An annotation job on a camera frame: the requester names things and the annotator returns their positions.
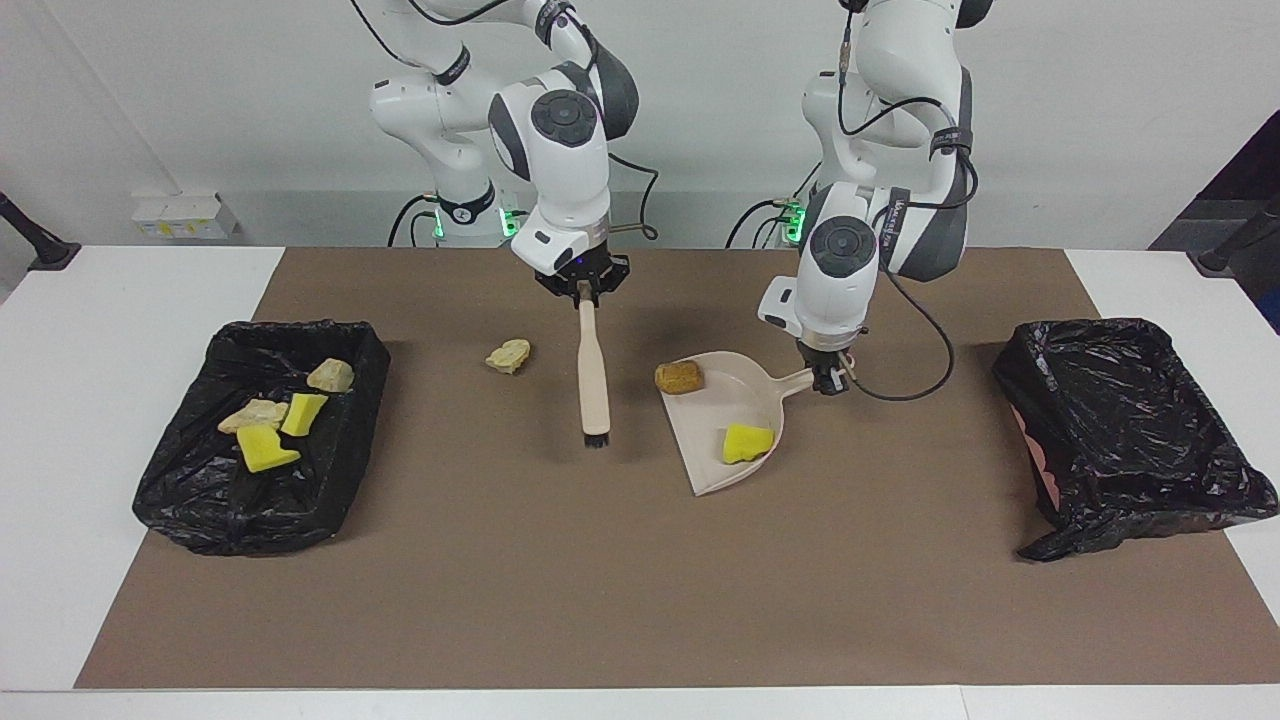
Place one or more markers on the pale bread chunk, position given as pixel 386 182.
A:
pixel 508 356
pixel 253 415

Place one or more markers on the beige plastic dustpan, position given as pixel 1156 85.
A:
pixel 720 410

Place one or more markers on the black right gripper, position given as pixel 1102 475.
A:
pixel 585 268

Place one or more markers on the white wall socket box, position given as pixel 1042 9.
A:
pixel 185 215

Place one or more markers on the beige hand brush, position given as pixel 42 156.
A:
pixel 593 370

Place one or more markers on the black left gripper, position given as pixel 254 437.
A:
pixel 822 352

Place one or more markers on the striped croissant piece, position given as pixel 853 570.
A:
pixel 330 376

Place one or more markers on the large yellow sponge piece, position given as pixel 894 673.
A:
pixel 265 450

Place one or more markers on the brown table mat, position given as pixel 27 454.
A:
pixel 600 640

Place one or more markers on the black bag lined pink bin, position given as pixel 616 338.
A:
pixel 1130 430

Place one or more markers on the black stand leg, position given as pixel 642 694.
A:
pixel 35 240
pixel 1235 240

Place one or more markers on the brown bread roll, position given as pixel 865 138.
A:
pixel 680 377

